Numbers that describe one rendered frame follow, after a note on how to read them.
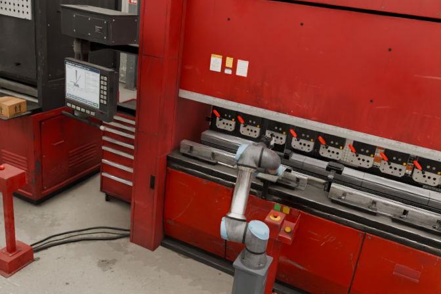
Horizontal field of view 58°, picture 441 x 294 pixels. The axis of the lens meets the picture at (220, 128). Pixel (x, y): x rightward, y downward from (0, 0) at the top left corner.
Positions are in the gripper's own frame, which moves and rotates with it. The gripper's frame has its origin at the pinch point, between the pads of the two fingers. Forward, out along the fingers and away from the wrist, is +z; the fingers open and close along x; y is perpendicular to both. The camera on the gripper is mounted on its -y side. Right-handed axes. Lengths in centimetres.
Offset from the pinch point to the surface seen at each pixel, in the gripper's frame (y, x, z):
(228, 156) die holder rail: -22.7, 32.7, 4.0
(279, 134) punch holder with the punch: 6.4, -5.0, 2.5
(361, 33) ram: 83, -44, 3
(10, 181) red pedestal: -42, 151, -95
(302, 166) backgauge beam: -24.4, -20.4, 29.2
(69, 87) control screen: 21, 136, -55
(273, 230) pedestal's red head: -46, -22, -36
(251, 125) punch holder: 7.2, 17.0, 2.9
